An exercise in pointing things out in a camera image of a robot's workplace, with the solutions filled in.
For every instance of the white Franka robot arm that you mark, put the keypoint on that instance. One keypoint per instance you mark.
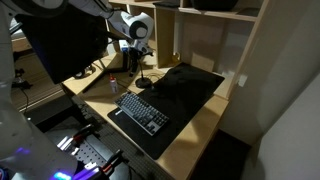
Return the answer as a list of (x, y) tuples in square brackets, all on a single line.
[(133, 23)]

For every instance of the black bag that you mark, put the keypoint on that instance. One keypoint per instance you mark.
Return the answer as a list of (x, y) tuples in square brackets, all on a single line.
[(213, 4)]

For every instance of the black tripod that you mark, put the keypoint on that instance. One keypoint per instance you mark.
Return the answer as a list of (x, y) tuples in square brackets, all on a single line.
[(18, 80)]

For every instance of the white wall plate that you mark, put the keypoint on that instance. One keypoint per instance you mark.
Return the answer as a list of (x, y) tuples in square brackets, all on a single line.
[(242, 81)]

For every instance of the grey and black keyboard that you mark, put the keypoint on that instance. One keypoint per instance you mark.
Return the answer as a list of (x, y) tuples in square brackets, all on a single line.
[(141, 113)]

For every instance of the small clear plastic bottle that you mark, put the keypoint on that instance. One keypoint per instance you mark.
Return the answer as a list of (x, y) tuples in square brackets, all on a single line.
[(114, 86)]

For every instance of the black gooseneck stand, round base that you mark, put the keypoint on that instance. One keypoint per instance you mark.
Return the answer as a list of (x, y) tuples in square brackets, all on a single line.
[(144, 83)]

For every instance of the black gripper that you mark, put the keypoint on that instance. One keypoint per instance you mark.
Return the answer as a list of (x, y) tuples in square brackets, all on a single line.
[(135, 56)]

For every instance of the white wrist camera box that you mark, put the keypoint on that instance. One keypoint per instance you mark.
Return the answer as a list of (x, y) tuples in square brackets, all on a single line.
[(124, 46)]

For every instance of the black monitor stand frame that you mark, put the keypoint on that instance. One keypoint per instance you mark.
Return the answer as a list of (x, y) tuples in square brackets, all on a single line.
[(113, 69)]

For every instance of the black flat book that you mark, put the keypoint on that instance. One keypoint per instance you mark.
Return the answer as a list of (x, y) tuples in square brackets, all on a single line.
[(168, 4)]

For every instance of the black perforated breadboard plate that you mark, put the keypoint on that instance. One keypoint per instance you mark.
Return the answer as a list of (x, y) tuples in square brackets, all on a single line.
[(86, 153)]

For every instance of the large black desk mat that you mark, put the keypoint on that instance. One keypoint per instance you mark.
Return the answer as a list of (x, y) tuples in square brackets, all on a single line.
[(186, 90)]

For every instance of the light wooden shelf unit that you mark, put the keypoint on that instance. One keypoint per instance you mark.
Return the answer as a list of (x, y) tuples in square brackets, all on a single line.
[(206, 40)]

